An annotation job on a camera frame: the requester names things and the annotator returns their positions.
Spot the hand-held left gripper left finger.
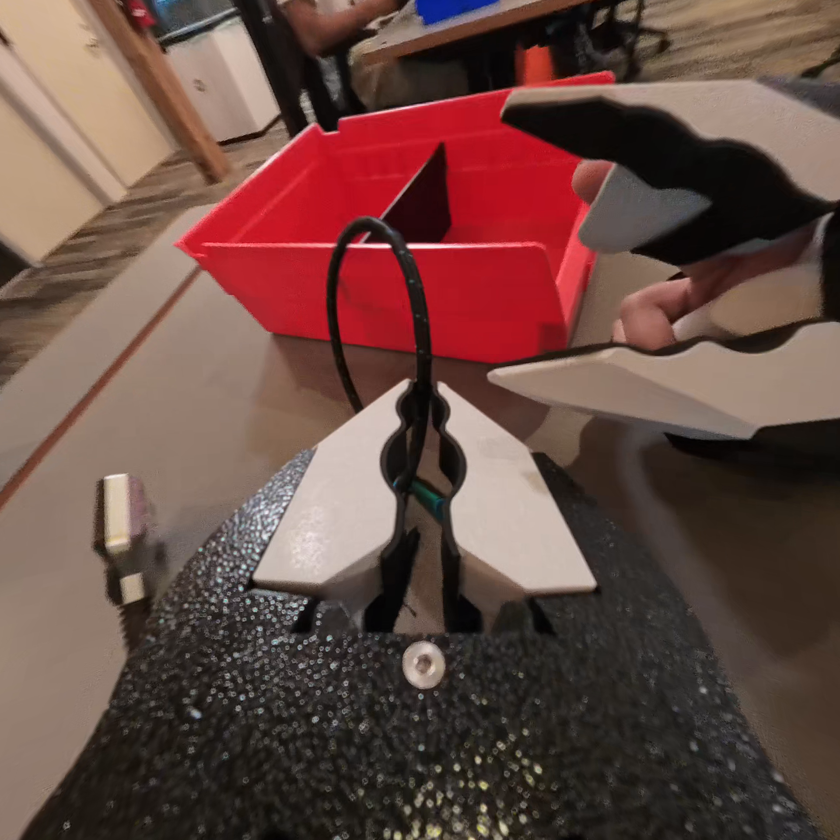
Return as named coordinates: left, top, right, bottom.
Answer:
left=252, top=379, right=421, bottom=618

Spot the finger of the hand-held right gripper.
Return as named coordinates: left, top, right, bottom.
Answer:
left=500, top=79, right=840, bottom=266
left=487, top=255, right=840, bottom=442

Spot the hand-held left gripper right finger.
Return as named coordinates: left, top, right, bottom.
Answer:
left=430, top=381, right=598, bottom=618

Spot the dark hub adapter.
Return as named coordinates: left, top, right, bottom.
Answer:
left=95, top=472, right=158, bottom=608

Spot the black braided hdmi cable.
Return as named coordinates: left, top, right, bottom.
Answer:
left=326, top=217, right=454, bottom=526

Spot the red plastic bin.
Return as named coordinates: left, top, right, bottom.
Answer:
left=174, top=71, right=618, bottom=364

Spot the person's right hand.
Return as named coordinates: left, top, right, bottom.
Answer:
left=571, top=159, right=818, bottom=353

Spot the orange object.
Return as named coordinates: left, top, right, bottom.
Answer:
left=515, top=45, right=560, bottom=86

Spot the wooden table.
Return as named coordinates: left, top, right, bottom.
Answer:
left=361, top=0, right=595, bottom=67

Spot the blue plastic bin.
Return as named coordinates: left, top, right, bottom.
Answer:
left=416, top=0, right=508, bottom=26

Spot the black bin divider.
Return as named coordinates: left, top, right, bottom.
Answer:
left=381, top=143, right=450, bottom=245

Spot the black office chair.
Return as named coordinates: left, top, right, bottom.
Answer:
left=236, top=0, right=368, bottom=135

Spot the white door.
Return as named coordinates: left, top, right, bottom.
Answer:
left=0, top=0, right=175, bottom=191
left=0, top=39, right=127, bottom=265

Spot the white recycling bin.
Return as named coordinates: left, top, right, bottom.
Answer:
left=161, top=10, right=283, bottom=145

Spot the wooden post with red stickers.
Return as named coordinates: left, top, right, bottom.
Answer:
left=88, top=0, right=232, bottom=185

